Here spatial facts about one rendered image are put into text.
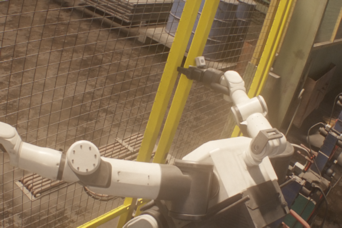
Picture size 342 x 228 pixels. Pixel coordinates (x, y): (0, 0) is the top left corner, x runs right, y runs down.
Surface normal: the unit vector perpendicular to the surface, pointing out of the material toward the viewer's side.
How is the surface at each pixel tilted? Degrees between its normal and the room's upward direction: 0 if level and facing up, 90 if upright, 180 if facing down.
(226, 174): 44
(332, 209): 0
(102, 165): 48
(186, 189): 56
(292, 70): 90
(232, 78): 18
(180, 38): 90
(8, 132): 6
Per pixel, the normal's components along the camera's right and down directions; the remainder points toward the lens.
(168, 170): 0.27, -0.73
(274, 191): 0.59, -0.50
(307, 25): -0.60, 0.23
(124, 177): 0.29, -0.18
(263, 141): -0.71, 0.05
